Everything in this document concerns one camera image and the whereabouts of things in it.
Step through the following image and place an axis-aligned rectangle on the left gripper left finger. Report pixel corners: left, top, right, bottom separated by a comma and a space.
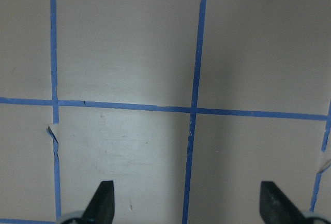
80, 181, 115, 224

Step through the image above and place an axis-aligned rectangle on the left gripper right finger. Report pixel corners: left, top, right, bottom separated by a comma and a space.
260, 181, 308, 224

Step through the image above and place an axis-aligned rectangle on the brown paper table cover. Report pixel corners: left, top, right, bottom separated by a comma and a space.
1, 0, 330, 223

